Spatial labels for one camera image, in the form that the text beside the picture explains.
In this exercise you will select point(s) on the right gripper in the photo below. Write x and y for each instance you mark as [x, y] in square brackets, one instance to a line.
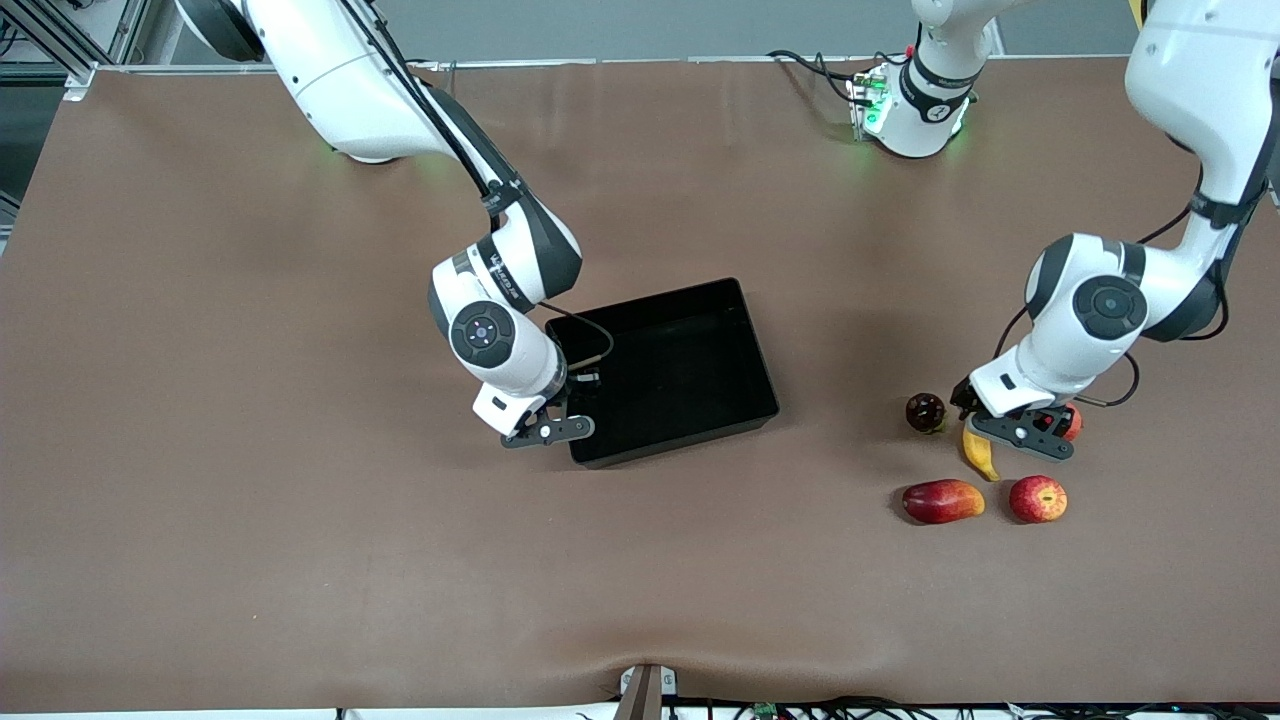
[566, 398]

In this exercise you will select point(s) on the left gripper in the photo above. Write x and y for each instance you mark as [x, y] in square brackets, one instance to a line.
[1046, 418]

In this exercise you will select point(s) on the yellow banana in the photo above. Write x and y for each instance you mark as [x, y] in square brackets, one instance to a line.
[982, 458]

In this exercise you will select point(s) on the red yellow apple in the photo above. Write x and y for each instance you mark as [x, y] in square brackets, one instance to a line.
[1038, 500]

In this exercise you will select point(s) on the black plastic box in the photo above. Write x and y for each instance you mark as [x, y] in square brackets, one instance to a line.
[680, 370]

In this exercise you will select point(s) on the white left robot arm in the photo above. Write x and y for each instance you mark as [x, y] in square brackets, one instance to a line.
[1200, 80]

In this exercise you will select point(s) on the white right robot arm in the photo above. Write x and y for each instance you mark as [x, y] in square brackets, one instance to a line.
[340, 80]

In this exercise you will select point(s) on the red peach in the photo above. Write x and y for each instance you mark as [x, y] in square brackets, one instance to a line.
[1073, 422]

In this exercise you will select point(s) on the dark purple plum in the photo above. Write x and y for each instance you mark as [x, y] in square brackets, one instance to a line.
[924, 412]

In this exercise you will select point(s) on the red yellow mango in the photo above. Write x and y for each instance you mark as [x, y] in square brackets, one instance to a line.
[940, 502]

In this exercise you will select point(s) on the brown table mat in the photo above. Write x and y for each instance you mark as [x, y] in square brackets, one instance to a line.
[300, 550]

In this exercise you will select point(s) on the metal table edge bracket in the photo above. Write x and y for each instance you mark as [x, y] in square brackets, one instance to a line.
[645, 695]

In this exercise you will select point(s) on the aluminium frame rail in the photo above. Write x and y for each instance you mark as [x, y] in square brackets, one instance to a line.
[78, 78]

